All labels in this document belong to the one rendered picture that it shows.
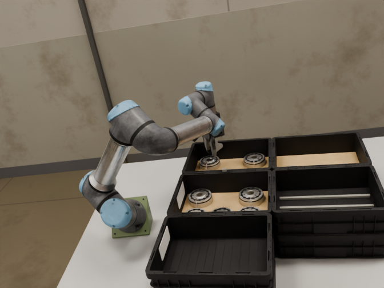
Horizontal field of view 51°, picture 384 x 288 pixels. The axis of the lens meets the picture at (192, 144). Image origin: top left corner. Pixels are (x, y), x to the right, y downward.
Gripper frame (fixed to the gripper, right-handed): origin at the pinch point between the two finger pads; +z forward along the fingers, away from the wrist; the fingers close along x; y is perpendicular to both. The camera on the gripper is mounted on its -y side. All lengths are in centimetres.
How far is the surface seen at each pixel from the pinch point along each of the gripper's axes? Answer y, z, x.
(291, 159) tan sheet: 32.5, 8.5, -19.7
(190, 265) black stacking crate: -40, 8, -52
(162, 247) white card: -46, 2, -45
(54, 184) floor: -69, 91, 209
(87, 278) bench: -73, 21, -19
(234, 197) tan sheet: -5.7, 8.4, -27.8
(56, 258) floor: -87, 91, 98
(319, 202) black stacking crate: 19, 9, -53
